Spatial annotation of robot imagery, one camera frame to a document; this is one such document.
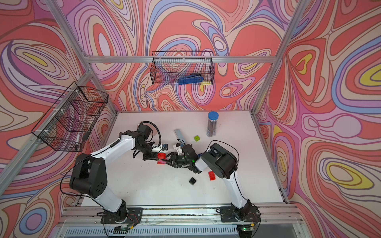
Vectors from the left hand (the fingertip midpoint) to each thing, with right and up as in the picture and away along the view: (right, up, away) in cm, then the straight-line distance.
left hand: (157, 154), depth 89 cm
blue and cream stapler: (+12, +10, +13) cm, 21 cm away
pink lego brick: (+2, -5, 0) cm, 5 cm away
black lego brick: (+21, -15, -5) cm, 26 cm away
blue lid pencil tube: (+34, +24, +2) cm, 41 cm away
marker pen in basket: (-36, +10, -17) cm, 41 cm away
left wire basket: (-44, +19, -12) cm, 50 cm away
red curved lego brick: (+3, 0, -5) cm, 6 cm away
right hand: (+4, -6, 0) cm, 8 cm away
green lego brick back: (+24, +9, +13) cm, 29 cm away
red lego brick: (+33, -12, -5) cm, 35 cm away
